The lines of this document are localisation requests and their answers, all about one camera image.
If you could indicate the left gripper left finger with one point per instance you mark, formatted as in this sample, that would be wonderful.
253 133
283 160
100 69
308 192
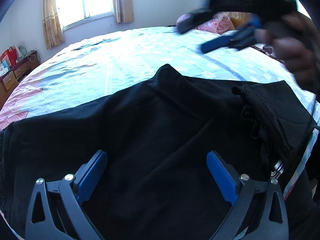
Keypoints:
54 210

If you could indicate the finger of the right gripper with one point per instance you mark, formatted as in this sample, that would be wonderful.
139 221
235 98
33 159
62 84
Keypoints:
243 38
194 19

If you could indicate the beige curtain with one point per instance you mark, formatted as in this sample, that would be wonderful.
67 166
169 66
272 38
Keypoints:
52 30
123 11

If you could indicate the red bag on dresser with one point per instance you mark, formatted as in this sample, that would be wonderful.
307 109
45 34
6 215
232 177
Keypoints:
9 56

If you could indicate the cream wooden headboard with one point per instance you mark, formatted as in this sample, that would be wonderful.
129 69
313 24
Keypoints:
239 18

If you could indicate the far left beige curtain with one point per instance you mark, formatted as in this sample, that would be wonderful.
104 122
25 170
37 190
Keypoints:
52 30

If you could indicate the black pants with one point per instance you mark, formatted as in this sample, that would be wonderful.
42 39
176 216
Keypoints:
157 135

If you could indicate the far right beige curtain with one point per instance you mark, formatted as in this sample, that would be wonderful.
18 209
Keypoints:
123 11

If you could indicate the pink folded quilt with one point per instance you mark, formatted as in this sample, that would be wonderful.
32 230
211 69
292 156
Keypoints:
219 24

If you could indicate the far window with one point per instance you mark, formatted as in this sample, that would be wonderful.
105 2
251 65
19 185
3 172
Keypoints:
75 12

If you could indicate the right hand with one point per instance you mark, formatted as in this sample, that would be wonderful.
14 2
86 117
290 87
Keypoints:
300 61

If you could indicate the wooden dresser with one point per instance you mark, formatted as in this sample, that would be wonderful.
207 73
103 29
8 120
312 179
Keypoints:
12 79

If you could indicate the blue patterned bed sheet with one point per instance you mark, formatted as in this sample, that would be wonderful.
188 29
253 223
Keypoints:
102 65

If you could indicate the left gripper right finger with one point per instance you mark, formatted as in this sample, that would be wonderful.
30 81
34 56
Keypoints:
258 209

